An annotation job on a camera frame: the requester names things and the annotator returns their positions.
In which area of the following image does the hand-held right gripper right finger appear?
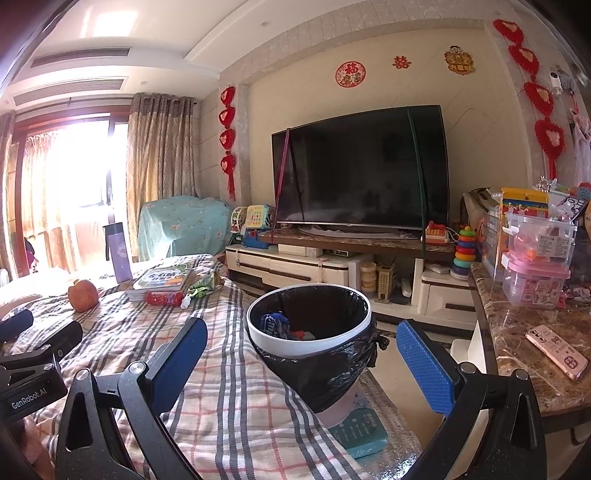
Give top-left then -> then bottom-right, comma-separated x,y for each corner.
396,319 -> 548,480

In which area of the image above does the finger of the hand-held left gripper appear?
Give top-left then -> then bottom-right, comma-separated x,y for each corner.
0,309 -> 36,345
4,320 -> 84,371

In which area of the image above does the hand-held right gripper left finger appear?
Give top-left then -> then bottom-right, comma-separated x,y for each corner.
54,316 -> 209,480

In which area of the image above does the blue snack packet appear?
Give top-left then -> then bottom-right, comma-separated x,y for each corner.
260,312 -> 293,341

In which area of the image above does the white bin with black liner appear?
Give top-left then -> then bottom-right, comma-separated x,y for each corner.
247,284 -> 387,428

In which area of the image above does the red apple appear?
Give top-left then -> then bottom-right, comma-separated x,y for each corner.
68,279 -> 99,313

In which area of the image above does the red sausage packet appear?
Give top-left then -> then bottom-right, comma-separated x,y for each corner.
145,290 -> 193,309

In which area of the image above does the green snack packet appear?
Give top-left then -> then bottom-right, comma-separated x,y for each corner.
188,271 -> 226,299

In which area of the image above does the green picture book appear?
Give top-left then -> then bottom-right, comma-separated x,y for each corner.
126,267 -> 193,302

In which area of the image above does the teal box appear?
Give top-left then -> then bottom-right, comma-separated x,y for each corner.
327,391 -> 389,459

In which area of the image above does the yellow tower toy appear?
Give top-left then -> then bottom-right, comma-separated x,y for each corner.
376,263 -> 396,304

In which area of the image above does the marble counter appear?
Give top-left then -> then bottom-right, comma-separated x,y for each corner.
468,262 -> 591,435

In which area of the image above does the purple water bottle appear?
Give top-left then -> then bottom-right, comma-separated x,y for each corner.
102,222 -> 135,284

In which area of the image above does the yellow lidded jar stack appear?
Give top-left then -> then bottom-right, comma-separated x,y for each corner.
359,261 -> 378,292

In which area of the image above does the rainbow stacking rings toy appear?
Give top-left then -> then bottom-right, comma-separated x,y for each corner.
450,226 -> 474,280

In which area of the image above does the sheer curtain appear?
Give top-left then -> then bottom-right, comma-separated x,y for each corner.
21,131 -> 82,276

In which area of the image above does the beige patterned curtain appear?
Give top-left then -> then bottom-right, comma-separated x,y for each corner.
126,92 -> 201,262
0,113 -> 19,280

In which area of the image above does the teal covered armchair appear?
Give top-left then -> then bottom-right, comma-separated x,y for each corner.
137,195 -> 232,265

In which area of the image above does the pink smartphone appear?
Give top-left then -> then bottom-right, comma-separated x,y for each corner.
525,324 -> 584,381

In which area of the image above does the red toy telephone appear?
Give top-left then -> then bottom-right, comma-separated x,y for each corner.
424,220 -> 448,246

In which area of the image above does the pink lidded plastic container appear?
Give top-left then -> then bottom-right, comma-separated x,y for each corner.
501,252 -> 572,308

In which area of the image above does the white television cabinet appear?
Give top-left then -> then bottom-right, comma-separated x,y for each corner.
224,228 -> 482,331

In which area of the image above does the brown paper bag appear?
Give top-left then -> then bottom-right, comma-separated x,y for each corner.
462,186 -> 500,232

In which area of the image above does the clear plastic container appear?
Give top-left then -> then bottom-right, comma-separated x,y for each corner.
505,212 -> 578,267

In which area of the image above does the yellow card package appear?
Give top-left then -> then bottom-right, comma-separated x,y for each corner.
501,186 -> 550,220

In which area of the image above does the black television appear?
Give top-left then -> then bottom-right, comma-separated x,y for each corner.
270,104 -> 450,230

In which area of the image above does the ceiling air vent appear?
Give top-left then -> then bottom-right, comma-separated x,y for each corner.
12,78 -> 127,107
30,47 -> 132,70

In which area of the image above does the round red paper-cut sticker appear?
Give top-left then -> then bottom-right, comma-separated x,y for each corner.
335,60 -> 367,89

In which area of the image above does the red heart hanging string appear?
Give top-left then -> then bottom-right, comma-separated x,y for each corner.
492,19 -> 567,180
217,86 -> 238,202

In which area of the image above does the cartoon wall sticker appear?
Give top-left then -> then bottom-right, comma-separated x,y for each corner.
444,45 -> 476,76

